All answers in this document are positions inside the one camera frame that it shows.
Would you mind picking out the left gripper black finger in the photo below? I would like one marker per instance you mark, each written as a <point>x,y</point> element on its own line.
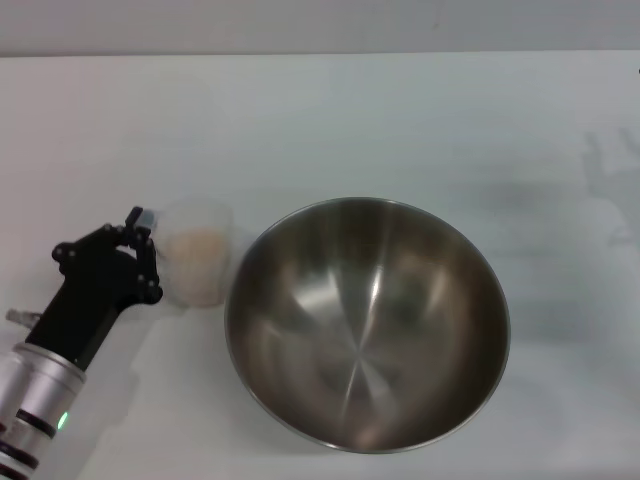
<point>90,242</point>
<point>147,260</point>

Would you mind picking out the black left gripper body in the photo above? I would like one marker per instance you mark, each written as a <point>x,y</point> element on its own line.
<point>90,305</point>

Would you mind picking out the beige rice grains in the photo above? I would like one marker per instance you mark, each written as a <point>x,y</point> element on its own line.
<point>197,265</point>

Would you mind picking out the clear plastic measuring cup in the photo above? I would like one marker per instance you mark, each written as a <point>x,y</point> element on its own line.
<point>200,215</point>

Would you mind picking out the stainless steel mixing bowl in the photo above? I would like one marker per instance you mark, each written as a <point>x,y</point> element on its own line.
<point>370,340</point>

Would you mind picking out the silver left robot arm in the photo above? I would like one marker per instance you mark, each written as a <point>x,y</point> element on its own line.
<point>35,400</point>

